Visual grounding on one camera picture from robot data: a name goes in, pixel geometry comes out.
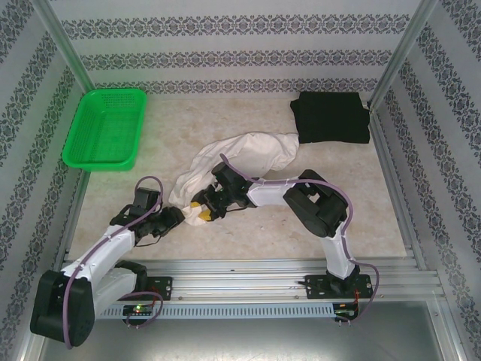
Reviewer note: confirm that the white t-shirt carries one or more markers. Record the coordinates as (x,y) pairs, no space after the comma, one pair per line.
(259,150)

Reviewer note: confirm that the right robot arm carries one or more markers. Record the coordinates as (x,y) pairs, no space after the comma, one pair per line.
(323,210)

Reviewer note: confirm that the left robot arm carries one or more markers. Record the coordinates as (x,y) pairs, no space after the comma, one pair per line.
(109,244)

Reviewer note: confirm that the green plastic basket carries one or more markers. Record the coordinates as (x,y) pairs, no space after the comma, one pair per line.
(107,129)

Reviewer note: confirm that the folded black t-shirt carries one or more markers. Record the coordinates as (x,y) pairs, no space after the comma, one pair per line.
(330,118)

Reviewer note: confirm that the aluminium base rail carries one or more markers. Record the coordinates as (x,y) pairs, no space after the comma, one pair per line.
(240,276)

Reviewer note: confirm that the aluminium frame post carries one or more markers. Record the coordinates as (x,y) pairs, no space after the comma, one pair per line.
(69,49)
(398,52)

